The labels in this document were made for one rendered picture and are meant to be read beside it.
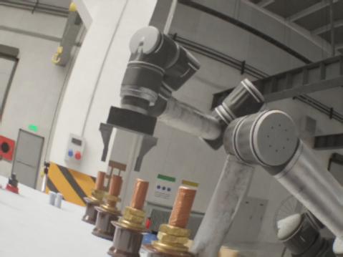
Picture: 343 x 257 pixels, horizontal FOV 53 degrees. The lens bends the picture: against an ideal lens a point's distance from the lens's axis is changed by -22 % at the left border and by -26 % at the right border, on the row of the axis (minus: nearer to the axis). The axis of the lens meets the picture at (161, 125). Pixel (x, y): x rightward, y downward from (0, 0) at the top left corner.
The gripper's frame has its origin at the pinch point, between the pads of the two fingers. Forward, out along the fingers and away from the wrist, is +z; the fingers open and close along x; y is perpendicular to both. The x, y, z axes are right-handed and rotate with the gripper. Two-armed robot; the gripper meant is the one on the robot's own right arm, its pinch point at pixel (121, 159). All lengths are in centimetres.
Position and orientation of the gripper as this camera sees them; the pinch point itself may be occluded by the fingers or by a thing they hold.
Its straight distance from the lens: 118.9
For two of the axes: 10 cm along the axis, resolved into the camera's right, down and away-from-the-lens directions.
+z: -2.4, 9.6, -1.5
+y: 1.5, -1.1, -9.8
